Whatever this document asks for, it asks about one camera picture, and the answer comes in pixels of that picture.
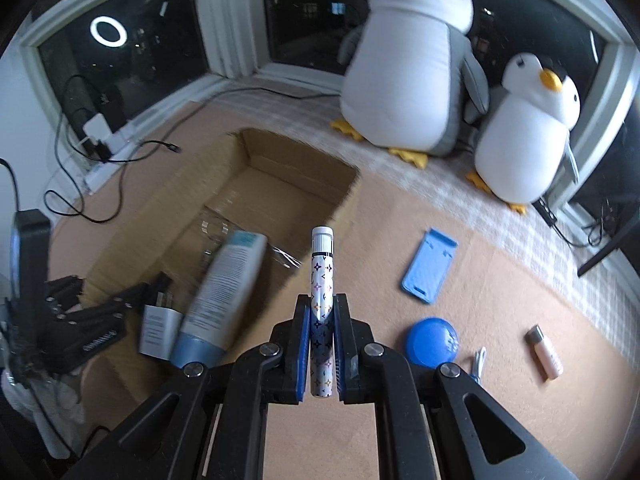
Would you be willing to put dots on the large penguin plush toy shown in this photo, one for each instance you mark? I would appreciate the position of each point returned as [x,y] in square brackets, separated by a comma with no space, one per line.
[400,85]

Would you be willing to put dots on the checked cloth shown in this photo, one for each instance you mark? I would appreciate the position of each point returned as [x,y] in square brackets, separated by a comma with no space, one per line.
[425,195]

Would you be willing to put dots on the white charger adapter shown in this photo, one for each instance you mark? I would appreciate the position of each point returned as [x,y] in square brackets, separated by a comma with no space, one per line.
[157,330]

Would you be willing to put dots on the white power strip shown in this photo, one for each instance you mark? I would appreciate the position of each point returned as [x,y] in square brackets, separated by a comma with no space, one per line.
[125,137]

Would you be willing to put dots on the white-framed window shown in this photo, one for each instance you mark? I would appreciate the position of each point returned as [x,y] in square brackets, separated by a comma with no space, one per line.
[230,20]

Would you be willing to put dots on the person's left forearm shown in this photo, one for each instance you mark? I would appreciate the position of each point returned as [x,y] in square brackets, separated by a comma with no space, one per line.
[30,410]

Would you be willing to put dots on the blue phone stand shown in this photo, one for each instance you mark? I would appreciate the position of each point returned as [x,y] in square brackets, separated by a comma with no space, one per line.
[427,270]

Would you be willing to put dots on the round blue lid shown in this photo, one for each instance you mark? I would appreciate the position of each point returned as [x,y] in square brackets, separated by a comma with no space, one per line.
[430,340]

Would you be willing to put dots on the black inline switch box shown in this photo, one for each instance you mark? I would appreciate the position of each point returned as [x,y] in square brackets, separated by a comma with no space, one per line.
[546,212]

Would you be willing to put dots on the small penguin plush toy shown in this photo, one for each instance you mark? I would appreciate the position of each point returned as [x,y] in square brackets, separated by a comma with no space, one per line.
[520,150]

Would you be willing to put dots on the pink brown-capped tube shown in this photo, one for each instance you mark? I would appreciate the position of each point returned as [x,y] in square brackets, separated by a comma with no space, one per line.
[547,357]

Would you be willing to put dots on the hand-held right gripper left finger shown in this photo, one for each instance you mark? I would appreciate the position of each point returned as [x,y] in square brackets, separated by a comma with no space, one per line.
[301,345]

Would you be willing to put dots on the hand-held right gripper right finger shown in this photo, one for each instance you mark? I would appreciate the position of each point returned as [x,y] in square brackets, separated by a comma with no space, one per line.
[341,355]

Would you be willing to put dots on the white plugged-in charger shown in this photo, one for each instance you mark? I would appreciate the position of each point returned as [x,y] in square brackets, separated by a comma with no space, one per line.
[95,127]

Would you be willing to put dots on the white blue-capped lotion bottle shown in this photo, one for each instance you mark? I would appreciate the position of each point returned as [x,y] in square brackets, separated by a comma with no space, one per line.
[225,290]

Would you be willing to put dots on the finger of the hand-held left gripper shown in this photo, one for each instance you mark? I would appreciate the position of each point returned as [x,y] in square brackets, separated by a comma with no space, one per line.
[110,315]
[62,290]

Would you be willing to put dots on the cardboard box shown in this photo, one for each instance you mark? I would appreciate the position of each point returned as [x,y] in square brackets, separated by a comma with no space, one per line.
[280,180]

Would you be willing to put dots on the patterned white tube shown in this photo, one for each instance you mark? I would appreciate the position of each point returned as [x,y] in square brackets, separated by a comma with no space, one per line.
[321,280]

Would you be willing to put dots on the small blue bottle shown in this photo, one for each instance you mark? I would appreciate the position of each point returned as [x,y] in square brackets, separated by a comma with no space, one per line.
[480,360]

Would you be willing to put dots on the black plug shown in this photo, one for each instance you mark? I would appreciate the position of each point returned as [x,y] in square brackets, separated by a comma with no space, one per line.
[102,151]

